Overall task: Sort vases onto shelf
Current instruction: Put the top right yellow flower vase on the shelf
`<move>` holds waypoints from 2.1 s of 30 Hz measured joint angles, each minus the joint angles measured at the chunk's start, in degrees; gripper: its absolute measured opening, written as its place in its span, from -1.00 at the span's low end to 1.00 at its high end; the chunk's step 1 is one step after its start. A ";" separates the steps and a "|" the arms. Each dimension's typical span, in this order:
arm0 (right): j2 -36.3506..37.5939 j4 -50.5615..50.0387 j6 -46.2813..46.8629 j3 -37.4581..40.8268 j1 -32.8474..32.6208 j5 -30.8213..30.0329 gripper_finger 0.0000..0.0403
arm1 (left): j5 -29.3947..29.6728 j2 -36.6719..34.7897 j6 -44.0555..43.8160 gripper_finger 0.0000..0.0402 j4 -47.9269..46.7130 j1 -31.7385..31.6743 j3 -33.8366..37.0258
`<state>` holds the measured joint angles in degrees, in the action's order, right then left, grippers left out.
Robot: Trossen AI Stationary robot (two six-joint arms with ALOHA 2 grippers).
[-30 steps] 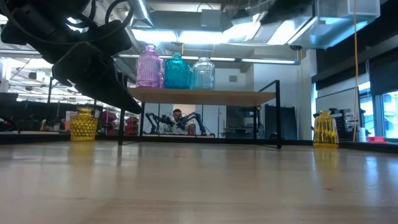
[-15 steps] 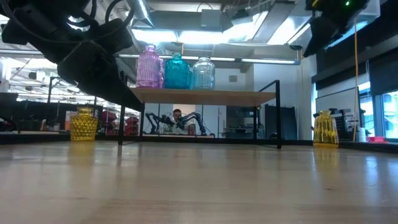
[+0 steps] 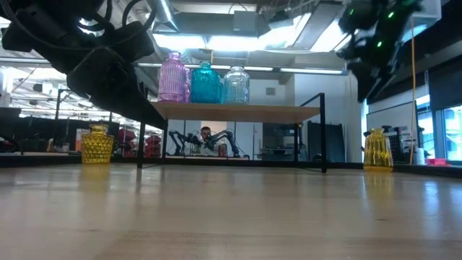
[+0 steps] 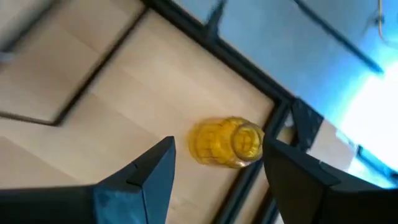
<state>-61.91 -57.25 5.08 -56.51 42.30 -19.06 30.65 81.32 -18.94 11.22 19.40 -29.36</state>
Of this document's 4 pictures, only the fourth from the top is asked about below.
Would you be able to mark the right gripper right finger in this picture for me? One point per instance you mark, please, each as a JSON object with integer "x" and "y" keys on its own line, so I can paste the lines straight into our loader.
{"x": 304, "y": 193}

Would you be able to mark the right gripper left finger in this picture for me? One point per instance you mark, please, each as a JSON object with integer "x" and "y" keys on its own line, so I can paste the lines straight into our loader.
{"x": 140, "y": 193}

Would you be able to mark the tall yellow ribbed glass vase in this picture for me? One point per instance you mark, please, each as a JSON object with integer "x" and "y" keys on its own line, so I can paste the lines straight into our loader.
{"x": 224, "y": 143}

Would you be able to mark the wooden shelf with black legs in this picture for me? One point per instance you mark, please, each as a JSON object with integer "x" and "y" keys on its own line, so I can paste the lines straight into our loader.
{"x": 77, "y": 97}

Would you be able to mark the black metal rig frame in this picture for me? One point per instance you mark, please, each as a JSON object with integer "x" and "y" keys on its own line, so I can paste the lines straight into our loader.
{"x": 248, "y": 70}

